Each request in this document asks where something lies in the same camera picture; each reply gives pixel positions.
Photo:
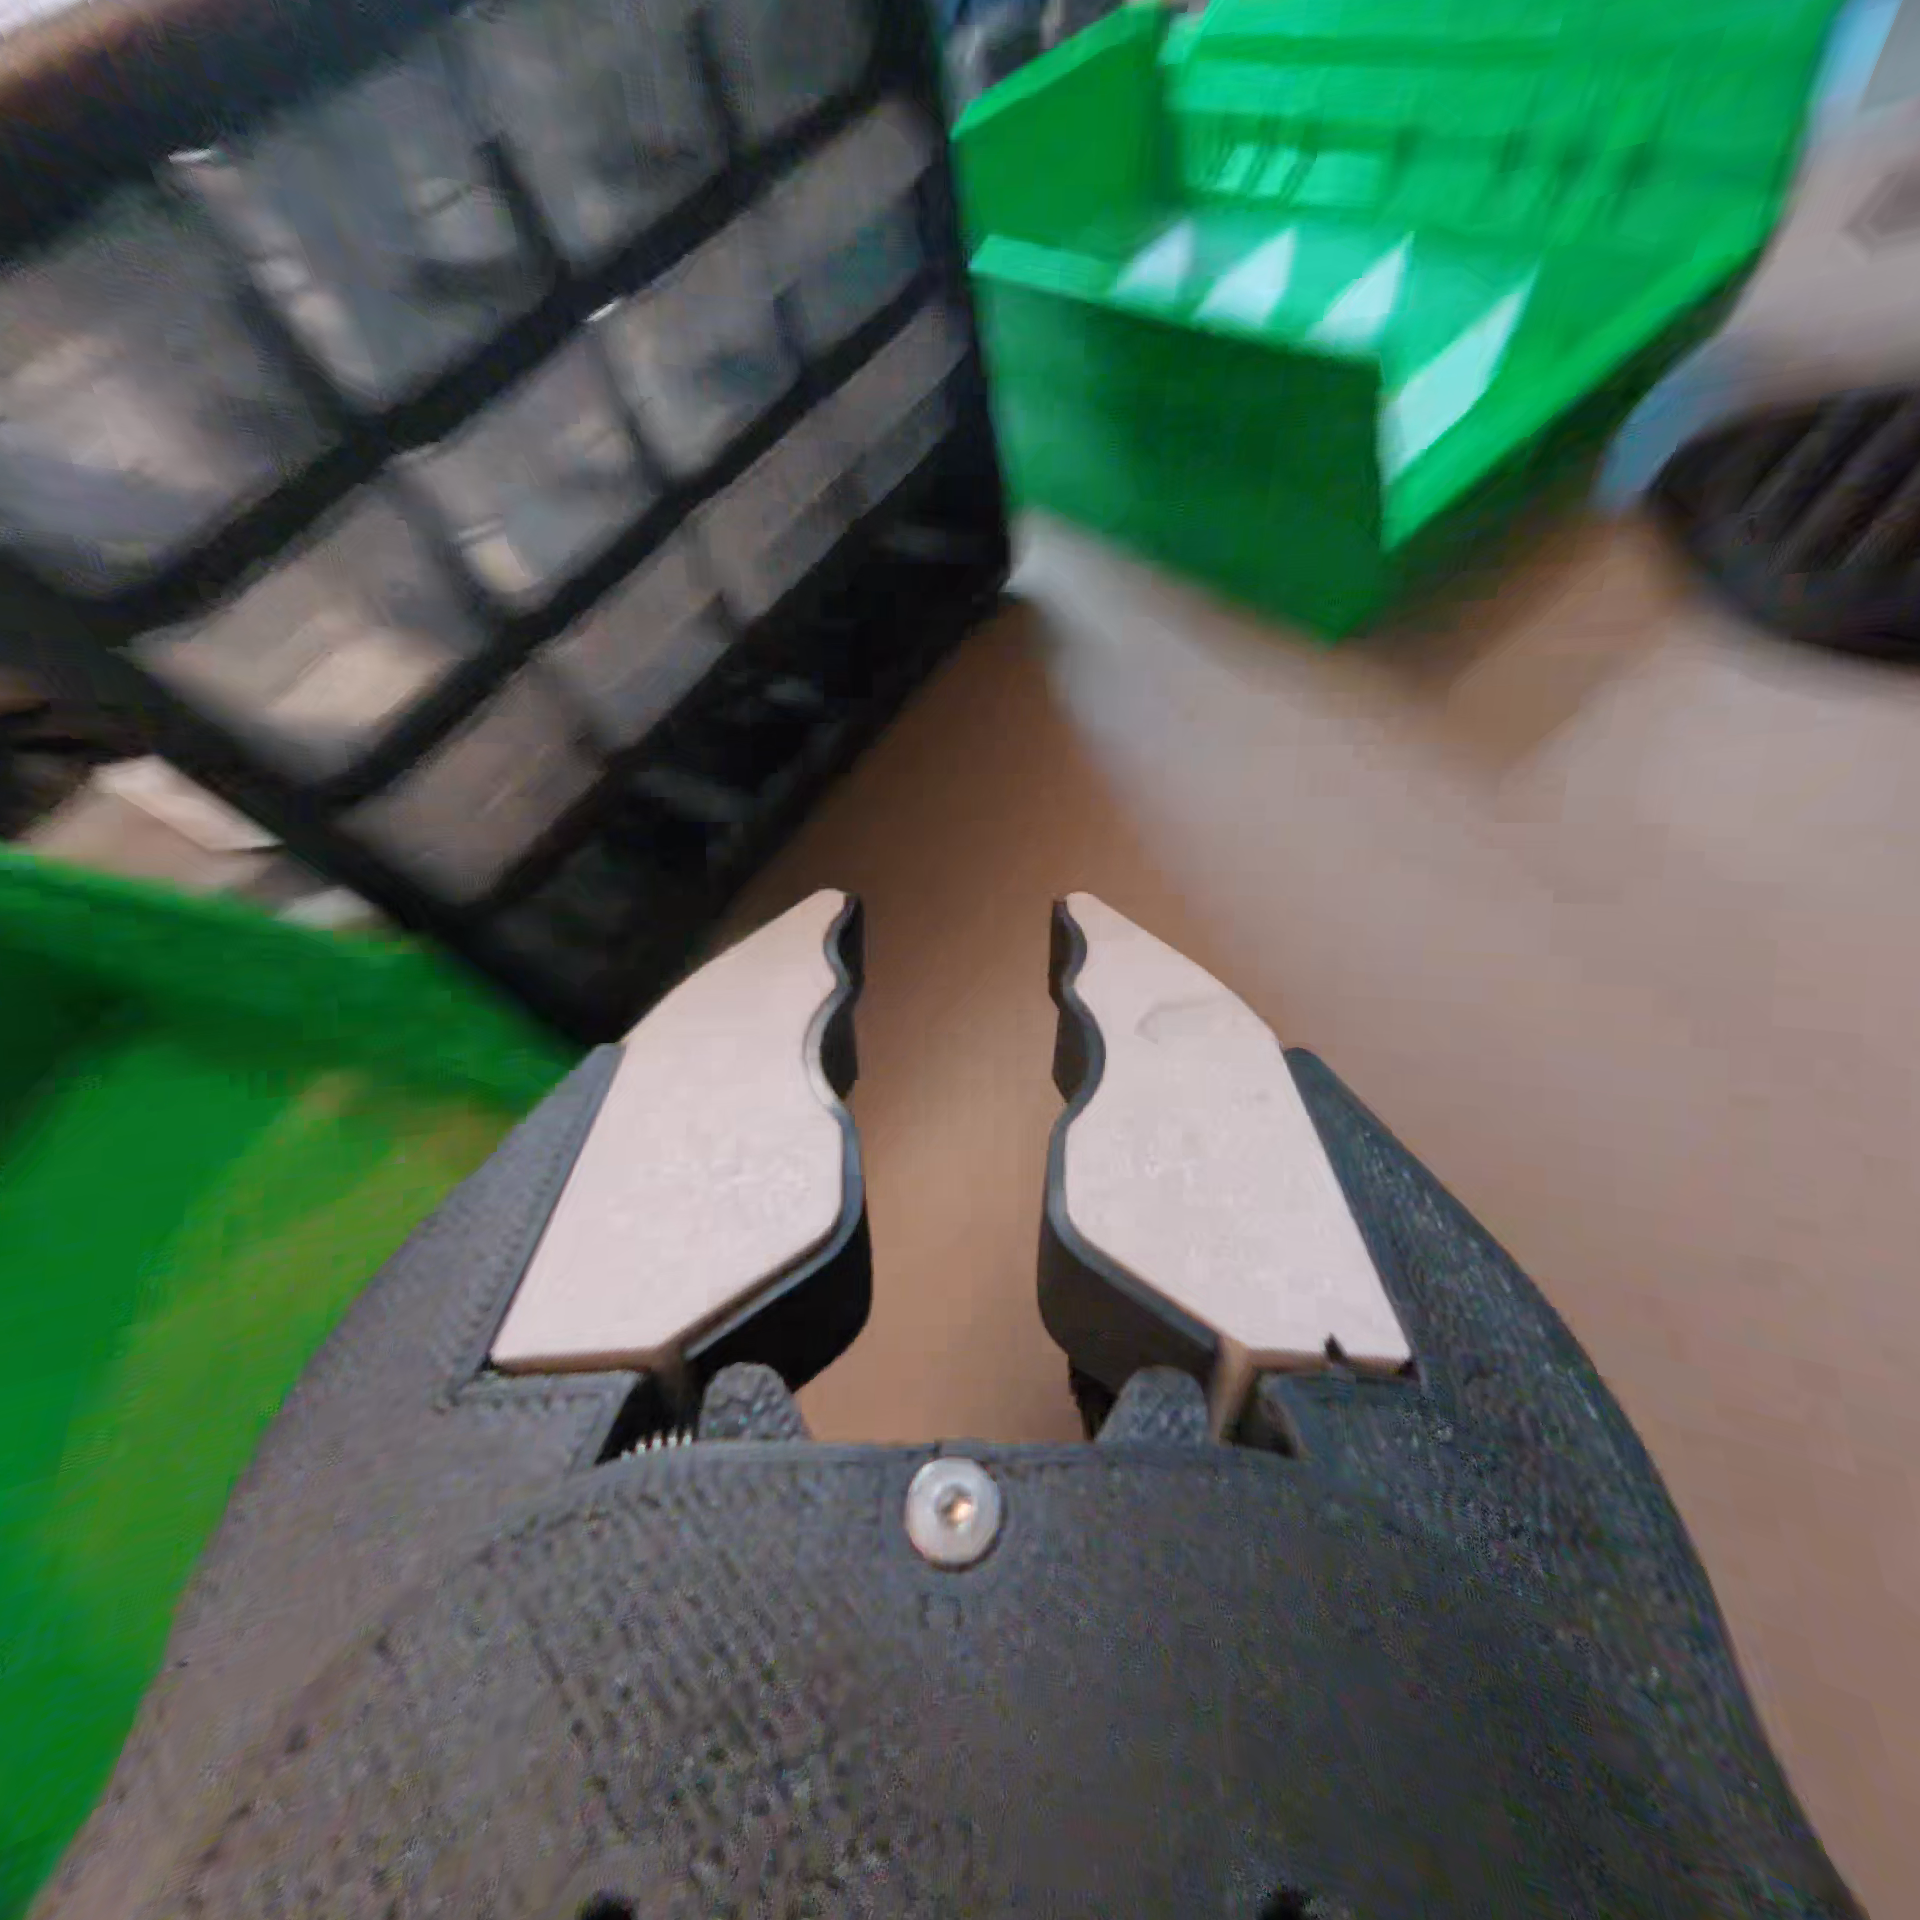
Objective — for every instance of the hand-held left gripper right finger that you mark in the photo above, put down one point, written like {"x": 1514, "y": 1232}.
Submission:
{"x": 1217, "y": 1187}

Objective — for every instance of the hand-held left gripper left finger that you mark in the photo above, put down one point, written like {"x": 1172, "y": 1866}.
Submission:
{"x": 692, "y": 1171}

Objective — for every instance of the black drawer cabinet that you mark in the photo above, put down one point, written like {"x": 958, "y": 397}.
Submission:
{"x": 782, "y": 840}

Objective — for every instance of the green plastic bin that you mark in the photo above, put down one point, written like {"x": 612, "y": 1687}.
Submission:
{"x": 1200, "y": 451}
{"x": 152, "y": 1275}

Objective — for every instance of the rows of fitted clear drawers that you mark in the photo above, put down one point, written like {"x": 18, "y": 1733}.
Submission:
{"x": 301, "y": 225}

